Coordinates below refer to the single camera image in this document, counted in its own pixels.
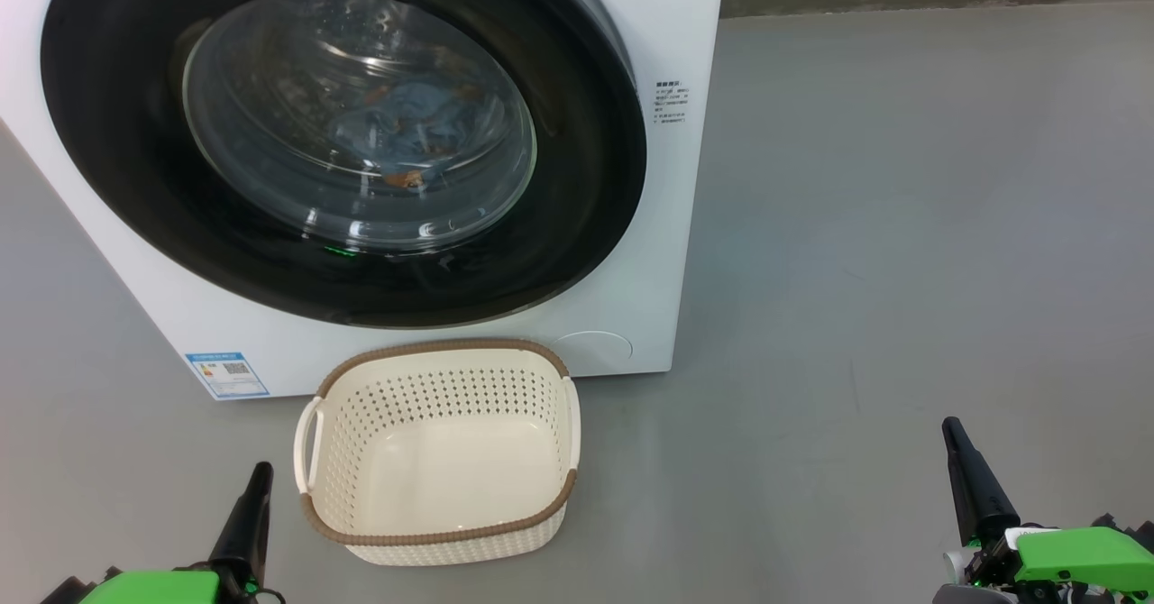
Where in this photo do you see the cream laundry basket brown rim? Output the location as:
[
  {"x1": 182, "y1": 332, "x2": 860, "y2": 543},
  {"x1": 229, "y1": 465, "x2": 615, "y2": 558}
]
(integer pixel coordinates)
[{"x1": 293, "y1": 338, "x2": 582, "y2": 567}]

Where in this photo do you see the blue energy label sticker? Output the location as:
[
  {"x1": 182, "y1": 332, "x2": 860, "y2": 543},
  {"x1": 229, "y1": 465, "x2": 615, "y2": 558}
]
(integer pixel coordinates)
[{"x1": 185, "y1": 352, "x2": 271, "y2": 401}]

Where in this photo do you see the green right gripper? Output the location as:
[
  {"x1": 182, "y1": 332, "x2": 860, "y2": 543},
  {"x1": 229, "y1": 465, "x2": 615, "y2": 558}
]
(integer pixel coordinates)
[{"x1": 942, "y1": 416, "x2": 1148, "y2": 587}]

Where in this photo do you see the black washing machine glass door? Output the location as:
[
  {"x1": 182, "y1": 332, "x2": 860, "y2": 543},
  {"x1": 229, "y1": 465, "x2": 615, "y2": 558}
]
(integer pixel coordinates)
[{"x1": 41, "y1": 0, "x2": 648, "y2": 330}]

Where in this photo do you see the small black text decal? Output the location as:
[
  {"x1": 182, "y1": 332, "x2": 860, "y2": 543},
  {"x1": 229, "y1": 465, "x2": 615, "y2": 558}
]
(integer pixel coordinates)
[{"x1": 655, "y1": 79, "x2": 693, "y2": 127}]

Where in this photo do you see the round white filter cover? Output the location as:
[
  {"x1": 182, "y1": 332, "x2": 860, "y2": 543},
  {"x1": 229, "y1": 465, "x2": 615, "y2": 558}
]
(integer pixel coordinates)
[{"x1": 552, "y1": 331, "x2": 634, "y2": 375}]

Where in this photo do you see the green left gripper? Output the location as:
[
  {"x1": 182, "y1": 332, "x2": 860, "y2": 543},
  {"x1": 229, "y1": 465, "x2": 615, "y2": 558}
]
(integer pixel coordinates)
[{"x1": 79, "y1": 462, "x2": 274, "y2": 604}]

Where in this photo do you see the white front-load washing machine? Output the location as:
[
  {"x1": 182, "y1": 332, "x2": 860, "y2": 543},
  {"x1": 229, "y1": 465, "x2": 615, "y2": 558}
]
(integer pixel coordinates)
[{"x1": 0, "y1": 0, "x2": 728, "y2": 401}]

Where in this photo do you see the blue garment with orange print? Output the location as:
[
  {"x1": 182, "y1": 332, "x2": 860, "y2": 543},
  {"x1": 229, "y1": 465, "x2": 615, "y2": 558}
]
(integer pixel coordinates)
[{"x1": 347, "y1": 81, "x2": 492, "y2": 190}]

